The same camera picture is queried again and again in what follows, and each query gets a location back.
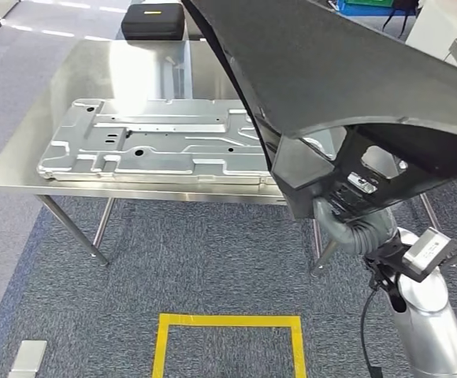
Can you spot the blue metal shelf rack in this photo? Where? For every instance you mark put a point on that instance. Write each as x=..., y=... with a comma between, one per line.
x=343, y=9

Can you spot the silver floor box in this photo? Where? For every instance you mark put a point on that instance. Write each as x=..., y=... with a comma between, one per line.
x=27, y=360

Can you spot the black zipped carry case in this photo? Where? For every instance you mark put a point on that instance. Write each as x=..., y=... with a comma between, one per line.
x=153, y=23

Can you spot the stamped grey metal plate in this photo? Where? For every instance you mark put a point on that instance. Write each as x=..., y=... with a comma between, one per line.
x=153, y=156

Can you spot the black backpack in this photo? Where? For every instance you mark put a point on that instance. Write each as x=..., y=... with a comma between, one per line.
x=403, y=5

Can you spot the green plastic bin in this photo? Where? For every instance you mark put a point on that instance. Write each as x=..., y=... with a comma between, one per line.
x=370, y=2

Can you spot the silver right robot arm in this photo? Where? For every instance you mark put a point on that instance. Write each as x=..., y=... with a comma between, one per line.
x=429, y=334

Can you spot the black plastic panel part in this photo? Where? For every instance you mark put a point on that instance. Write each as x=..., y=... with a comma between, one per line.
x=331, y=62

